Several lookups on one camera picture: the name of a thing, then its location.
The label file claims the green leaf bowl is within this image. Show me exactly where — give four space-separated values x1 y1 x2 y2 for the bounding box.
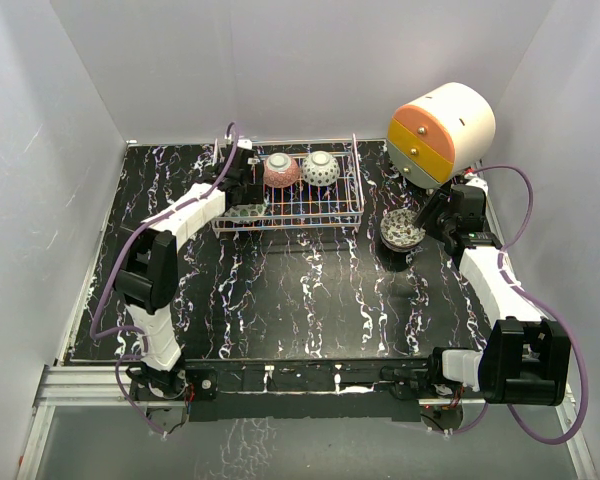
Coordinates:
225 203 267 225

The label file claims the red dotted pink bowl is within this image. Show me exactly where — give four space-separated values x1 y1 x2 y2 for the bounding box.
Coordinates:
380 208 426 246

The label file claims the red lattice blue-inside bowl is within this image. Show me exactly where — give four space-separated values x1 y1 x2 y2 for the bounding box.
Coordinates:
383 243 420 254

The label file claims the white wire dish rack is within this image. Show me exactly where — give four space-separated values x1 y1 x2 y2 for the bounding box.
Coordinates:
211 137 365 235

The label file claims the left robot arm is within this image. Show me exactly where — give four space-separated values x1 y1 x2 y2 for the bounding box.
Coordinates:
113 140 262 399

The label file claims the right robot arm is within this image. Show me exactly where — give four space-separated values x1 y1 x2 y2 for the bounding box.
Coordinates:
415 183 571 406

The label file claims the pink floral bowl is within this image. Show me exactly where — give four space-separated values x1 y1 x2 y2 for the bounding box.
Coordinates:
263 153 300 188

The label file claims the white diamond pattern bowl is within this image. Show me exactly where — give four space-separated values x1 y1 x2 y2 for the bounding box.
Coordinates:
301 151 340 187

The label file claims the round drawer cabinet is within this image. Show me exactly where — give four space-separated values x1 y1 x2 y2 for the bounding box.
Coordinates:
386 82 496 189

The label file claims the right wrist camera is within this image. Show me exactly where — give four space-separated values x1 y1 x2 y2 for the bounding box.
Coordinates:
464 172 489 196

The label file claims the black base frame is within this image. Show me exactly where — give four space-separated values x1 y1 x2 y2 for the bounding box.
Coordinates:
122 357 486 424

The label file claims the aluminium rail frame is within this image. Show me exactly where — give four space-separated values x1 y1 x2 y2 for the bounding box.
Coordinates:
14 164 599 480

